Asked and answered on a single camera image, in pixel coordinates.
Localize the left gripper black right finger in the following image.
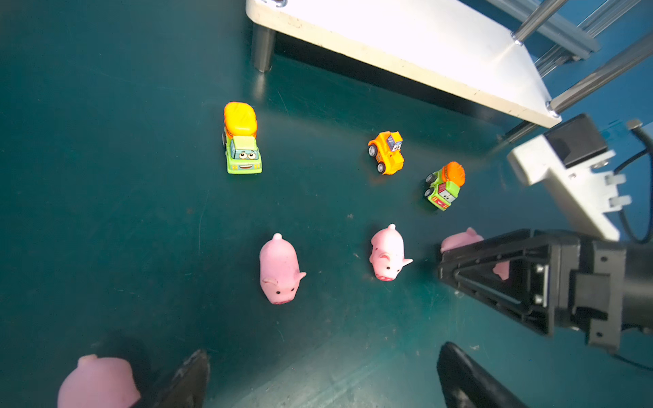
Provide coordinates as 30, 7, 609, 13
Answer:
437, 342, 525, 408

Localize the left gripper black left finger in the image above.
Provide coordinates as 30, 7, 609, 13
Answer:
153, 350, 210, 408

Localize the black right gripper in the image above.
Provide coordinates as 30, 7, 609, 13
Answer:
436, 229, 652, 353

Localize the orange yellow toy car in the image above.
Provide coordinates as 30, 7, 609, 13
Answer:
367, 131, 405, 175

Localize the white two-tier shelf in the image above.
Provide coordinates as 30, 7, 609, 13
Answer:
245, 0, 653, 146

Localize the pink toy pig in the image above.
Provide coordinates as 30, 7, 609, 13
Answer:
369, 224, 413, 282
57, 355, 141, 408
259, 233, 306, 304
440, 228, 510, 282

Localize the aluminium cage frame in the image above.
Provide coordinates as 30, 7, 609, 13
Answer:
491, 0, 639, 78

